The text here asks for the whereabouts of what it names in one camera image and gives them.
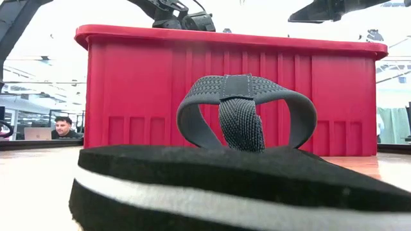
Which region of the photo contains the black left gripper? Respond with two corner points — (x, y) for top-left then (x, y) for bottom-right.
(152, 0), (216, 32)

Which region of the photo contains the red plastic bin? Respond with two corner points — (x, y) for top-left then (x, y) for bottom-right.
(74, 24), (389, 157)

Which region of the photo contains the black flip-flop sandal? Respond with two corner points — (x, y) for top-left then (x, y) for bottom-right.
(67, 74), (411, 231)

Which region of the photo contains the person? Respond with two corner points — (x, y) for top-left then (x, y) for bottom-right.
(51, 115), (83, 141)

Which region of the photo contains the tan laptop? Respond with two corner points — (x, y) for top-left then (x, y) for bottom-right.
(24, 127), (53, 141)

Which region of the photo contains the green hanging cloth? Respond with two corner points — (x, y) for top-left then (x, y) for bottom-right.
(376, 107), (411, 145)

